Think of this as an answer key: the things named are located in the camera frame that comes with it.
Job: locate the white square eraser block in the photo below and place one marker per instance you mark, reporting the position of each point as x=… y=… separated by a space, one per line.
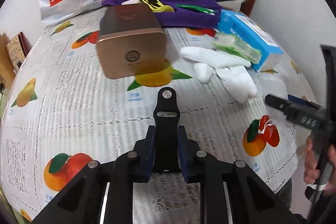
x=131 y=2

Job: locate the white glove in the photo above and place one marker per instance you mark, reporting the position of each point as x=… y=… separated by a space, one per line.
x=231 y=70

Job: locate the person's right hand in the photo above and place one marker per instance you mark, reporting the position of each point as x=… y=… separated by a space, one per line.
x=312 y=173

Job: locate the fruit print tablecloth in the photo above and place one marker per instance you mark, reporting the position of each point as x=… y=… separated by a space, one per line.
x=62 y=104

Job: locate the green plastic packet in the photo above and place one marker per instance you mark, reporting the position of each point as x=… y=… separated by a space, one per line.
x=197 y=9

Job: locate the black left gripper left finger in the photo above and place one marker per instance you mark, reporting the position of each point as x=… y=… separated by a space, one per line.
x=132 y=167

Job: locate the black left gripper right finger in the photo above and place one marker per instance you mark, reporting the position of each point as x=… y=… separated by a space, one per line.
x=201 y=167

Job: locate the green white wet wipes pack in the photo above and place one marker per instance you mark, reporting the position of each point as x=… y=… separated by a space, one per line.
x=230 y=43

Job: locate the dark green gold tin box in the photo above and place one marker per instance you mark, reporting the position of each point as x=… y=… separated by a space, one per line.
x=131 y=42

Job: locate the brown picture frame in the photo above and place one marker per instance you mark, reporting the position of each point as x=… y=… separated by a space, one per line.
x=13 y=53

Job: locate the blue tissue box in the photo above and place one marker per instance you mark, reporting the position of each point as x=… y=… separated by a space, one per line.
x=247 y=30

